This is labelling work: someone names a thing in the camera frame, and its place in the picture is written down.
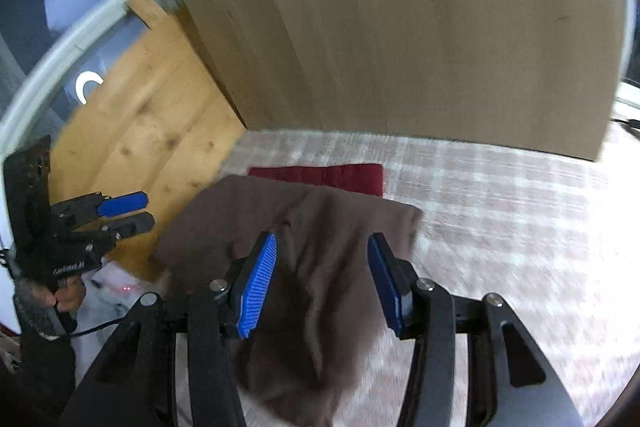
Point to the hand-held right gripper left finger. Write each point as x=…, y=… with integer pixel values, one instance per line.
x=257, y=287

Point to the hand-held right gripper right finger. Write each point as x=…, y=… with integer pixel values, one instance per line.
x=387, y=287

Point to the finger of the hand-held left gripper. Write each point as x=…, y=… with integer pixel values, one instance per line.
x=132, y=224
x=122, y=203

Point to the brown shirt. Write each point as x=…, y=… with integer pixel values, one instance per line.
x=310, y=217

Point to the person's left hand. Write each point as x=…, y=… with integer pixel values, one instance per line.
x=67, y=299

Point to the white crumpled sheet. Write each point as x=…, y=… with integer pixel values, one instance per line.
x=110, y=302

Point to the pine plank board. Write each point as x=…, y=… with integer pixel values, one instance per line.
x=150, y=117

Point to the plaid rug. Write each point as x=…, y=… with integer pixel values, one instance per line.
x=500, y=232

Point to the dark red folded cloth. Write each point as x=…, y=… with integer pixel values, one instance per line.
x=325, y=177

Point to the light wooden board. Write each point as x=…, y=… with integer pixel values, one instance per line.
x=400, y=32

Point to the white window frame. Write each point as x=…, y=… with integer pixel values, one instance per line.
x=75, y=37

